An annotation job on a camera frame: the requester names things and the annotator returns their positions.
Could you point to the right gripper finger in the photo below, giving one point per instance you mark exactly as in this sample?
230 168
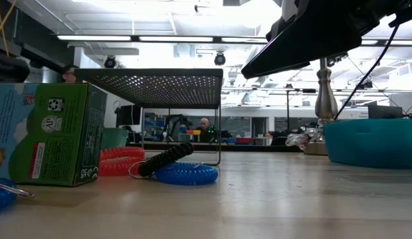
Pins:
302 49

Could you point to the Crayola crayon box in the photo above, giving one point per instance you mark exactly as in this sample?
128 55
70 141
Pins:
56 132

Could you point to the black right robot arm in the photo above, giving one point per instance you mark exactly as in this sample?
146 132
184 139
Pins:
408 10

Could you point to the background black robot arm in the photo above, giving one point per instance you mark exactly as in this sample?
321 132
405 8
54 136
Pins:
174 121

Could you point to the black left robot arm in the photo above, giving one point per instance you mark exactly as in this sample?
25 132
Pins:
10 68

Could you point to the silver lamp with white shade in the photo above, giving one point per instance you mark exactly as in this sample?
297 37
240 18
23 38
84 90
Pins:
325 99

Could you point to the black monitor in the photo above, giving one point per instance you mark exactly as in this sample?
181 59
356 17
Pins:
129 115
385 112

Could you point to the pink plastic tray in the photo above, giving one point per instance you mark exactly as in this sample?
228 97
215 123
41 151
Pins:
245 140

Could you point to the teal plastic bin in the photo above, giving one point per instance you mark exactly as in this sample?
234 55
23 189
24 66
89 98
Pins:
369 142

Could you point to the person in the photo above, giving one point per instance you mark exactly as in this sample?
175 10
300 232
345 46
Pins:
69 75
205 124

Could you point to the grey perforated metal shelf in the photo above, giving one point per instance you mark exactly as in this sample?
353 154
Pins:
153 88

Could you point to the overhead light bar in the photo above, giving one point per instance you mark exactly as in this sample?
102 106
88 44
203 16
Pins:
134 38

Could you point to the green plastic bin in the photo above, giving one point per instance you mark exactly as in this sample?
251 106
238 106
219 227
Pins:
116 139

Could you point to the black ceiling camera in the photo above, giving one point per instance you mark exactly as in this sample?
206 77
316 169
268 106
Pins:
110 62
220 59

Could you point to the black aluminium table frame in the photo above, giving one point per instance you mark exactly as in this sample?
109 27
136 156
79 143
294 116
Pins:
246 147

